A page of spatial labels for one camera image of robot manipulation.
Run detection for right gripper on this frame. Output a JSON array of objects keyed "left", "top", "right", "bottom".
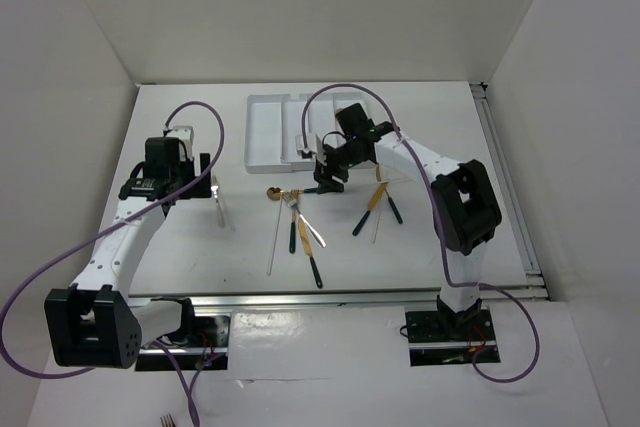
[{"left": 314, "top": 141, "right": 366, "bottom": 196}]

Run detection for gold fork green handle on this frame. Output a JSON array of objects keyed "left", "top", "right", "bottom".
[
  {"left": 375, "top": 165, "right": 404, "bottom": 225},
  {"left": 283, "top": 195, "right": 297, "bottom": 254}
]

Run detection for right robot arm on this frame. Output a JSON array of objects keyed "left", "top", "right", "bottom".
[{"left": 303, "top": 103, "right": 502, "bottom": 339}]

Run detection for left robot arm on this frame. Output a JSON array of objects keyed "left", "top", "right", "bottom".
[{"left": 44, "top": 126, "right": 212, "bottom": 368}]

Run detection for silver fork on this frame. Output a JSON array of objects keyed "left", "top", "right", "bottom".
[
  {"left": 210, "top": 175, "right": 226, "bottom": 228},
  {"left": 294, "top": 197, "right": 327, "bottom": 248}
]

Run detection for white cutlery tray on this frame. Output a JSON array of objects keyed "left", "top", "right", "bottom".
[{"left": 244, "top": 92, "right": 370, "bottom": 174}]

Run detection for copper fork tines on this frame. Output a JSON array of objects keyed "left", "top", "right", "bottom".
[{"left": 160, "top": 414, "right": 176, "bottom": 427}]

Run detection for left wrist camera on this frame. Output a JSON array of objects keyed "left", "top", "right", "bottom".
[{"left": 163, "top": 125, "right": 194, "bottom": 149}]

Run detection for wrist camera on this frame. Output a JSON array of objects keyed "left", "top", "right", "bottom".
[
  {"left": 295, "top": 132, "right": 322, "bottom": 159},
  {"left": 163, "top": 125, "right": 194, "bottom": 149}
]

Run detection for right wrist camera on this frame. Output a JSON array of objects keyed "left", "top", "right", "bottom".
[{"left": 295, "top": 132, "right": 322, "bottom": 159}]

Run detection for gold knife green handle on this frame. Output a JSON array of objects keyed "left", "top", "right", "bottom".
[
  {"left": 298, "top": 217, "right": 324, "bottom": 289},
  {"left": 352, "top": 182, "right": 388, "bottom": 236}
]

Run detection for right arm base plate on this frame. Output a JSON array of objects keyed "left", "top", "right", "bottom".
[{"left": 399, "top": 309, "right": 501, "bottom": 367}]

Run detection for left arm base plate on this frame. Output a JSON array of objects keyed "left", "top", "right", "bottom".
[{"left": 135, "top": 313, "right": 231, "bottom": 372}]

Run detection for aluminium rail frame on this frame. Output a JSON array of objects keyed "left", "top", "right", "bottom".
[{"left": 78, "top": 80, "right": 550, "bottom": 312}]

